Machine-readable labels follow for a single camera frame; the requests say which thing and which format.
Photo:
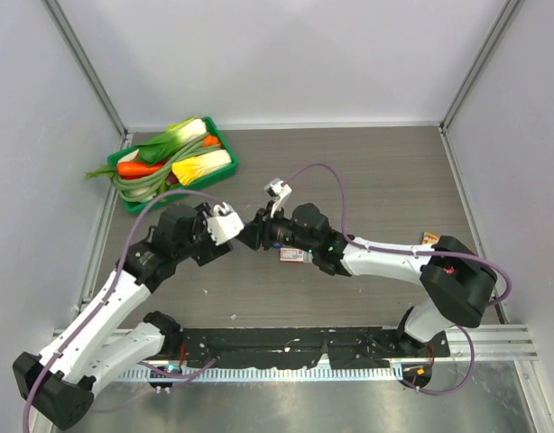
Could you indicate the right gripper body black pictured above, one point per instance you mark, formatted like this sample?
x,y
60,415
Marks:
x,y
276,229

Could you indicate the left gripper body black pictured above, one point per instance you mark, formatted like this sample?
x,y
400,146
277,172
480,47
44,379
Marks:
x,y
203,247

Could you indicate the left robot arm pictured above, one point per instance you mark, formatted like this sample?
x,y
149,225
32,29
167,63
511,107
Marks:
x,y
63,380

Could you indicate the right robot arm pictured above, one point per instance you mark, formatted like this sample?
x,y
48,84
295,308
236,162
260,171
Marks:
x,y
457,285

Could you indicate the red white staple box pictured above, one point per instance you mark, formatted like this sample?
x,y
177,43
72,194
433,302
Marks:
x,y
293,255

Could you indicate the yellow white toy cabbage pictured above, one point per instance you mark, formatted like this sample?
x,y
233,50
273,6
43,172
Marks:
x,y
192,169

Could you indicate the green toy long beans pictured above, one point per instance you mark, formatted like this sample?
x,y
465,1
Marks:
x,y
146,188

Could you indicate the green plastic tray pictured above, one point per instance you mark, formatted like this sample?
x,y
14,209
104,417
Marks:
x,y
204,182

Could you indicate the small orange toy carrot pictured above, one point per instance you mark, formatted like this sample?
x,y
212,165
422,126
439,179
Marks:
x,y
210,141

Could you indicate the green white toy bok choy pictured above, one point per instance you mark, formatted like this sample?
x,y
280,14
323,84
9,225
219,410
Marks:
x,y
175,138

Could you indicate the white toy radish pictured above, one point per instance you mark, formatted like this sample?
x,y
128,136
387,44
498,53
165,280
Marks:
x,y
131,156

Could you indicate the colourful candy bag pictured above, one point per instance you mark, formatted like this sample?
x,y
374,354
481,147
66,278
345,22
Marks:
x,y
429,238

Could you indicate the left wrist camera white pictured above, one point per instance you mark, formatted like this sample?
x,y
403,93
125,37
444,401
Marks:
x,y
224,224

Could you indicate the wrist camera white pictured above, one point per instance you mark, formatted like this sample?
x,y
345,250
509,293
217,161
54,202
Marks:
x,y
224,224
279,192

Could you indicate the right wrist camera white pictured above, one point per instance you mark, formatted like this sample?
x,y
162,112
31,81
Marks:
x,y
279,192

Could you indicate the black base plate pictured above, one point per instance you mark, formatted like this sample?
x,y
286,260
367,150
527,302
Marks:
x,y
294,348

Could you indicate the white slotted cable duct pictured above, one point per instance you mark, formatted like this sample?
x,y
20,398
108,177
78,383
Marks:
x,y
321,373

